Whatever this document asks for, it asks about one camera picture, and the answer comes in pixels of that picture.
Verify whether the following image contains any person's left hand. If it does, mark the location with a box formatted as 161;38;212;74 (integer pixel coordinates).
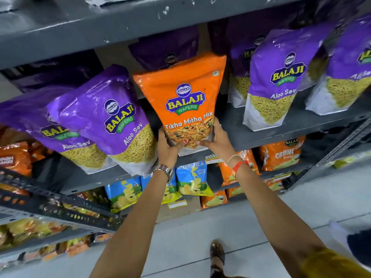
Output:
157;129;188;169

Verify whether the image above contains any person's right hand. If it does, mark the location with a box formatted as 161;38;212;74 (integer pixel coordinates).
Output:
200;117;242;164

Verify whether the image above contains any large orange snack packet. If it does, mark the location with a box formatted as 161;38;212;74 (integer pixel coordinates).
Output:
133;53;227;157

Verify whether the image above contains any person's left forearm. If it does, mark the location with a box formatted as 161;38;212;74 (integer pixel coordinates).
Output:
89;168;174;278

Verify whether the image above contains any person's right forearm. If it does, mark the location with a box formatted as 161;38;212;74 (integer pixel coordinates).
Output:
232;163;329;278

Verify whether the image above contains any silver wrist watch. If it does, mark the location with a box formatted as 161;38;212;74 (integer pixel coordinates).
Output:
152;164;175;184

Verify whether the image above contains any blue chip packet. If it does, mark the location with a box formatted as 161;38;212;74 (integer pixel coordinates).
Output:
141;172;183;205
105;176;143;214
176;160;214;197

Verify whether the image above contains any small orange crisp packet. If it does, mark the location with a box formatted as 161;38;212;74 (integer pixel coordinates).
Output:
259;136;306;171
226;186;244;198
219;149;261;186
265;179;285;192
200;190;228;209

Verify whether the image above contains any brown cardboard box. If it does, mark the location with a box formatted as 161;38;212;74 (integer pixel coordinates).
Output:
156;196;202;223

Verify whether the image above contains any person's brown sandal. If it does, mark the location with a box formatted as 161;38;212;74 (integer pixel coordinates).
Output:
209;239;226;278

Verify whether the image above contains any black perforated metal rack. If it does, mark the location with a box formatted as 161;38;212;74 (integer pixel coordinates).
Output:
0;167;126;259

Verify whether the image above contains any green yellow packet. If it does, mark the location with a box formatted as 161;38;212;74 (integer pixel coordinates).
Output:
327;152;371;170

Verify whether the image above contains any grey metal shelf unit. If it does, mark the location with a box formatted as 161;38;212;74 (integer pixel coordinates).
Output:
0;0;371;226

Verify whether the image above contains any dark orange snack packet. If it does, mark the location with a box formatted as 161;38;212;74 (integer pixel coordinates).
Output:
0;141;33;177

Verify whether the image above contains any pile of yellow orange packets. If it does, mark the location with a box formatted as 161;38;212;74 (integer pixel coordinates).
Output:
0;186;115;258

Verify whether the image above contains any person's yellow garment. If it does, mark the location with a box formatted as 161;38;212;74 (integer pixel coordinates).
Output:
299;248;371;278

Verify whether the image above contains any red thread bracelet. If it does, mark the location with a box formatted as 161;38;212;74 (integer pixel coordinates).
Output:
231;160;250;178

